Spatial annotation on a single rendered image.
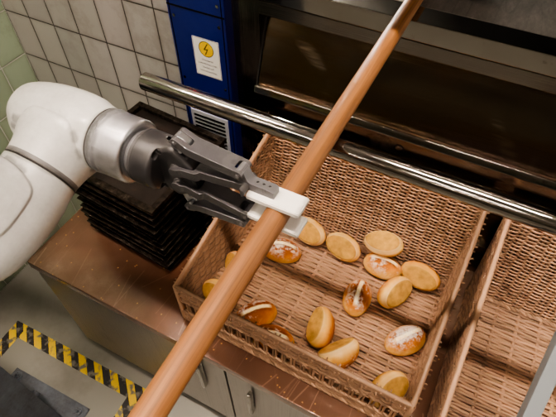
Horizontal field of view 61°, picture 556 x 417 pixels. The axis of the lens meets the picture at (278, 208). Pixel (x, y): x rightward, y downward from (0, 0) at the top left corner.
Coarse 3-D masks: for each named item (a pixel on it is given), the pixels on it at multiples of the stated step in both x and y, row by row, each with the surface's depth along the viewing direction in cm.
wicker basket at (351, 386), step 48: (288, 144) 122; (336, 192) 122; (384, 192) 116; (240, 240) 129; (432, 240) 116; (192, 288) 111; (336, 288) 119; (240, 336) 105; (336, 336) 111; (384, 336) 111; (432, 336) 102; (336, 384) 104
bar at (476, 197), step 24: (168, 96) 77; (192, 96) 75; (216, 96) 75; (240, 120) 73; (264, 120) 71; (288, 120) 71; (336, 144) 68; (384, 168) 66; (408, 168) 65; (432, 192) 65; (456, 192) 63; (480, 192) 62; (504, 216) 62; (528, 216) 60; (552, 216) 59; (552, 360) 61; (552, 384) 61; (528, 408) 62
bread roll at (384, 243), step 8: (376, 232) 119; (384, 232) 118; (368, 240) 119; (376, 240) 118; (384, 240) 117; (392, 240) 116; (400, 240) 116; (368, 248) 119; (376, 248) 117; (384, 248) 116; (392, 248) 115; (400, 248) 115
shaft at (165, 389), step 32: (416, 0) 87; (384, 32) 80; (352, 96) 69; (320, 128) 65; (320, 160) 61; (256, 224) 54; (256, 256) 52; (224, 288) 49; (192, 320) 47; (224, 320) 48; (192, 352) 45; (160, 384) 42; (128, 416) 41; (160, 416) 41
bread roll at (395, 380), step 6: (384, 372) 101; (390, 372) 100; (396, 372) 100; (378, 378) 100; (384, 378) 99; (390, 378) 99; (396, 378) 99; (402, 378) 100; (378, 384) 98; (384, 384) 98; (390, 384) 98; (396, 384) 99; (402, 384) 100; (408, 384) 100; (390, 390) 98; (396, 390) 99; (402, 390) 100; (402, 396) 100; (378, 402) 97
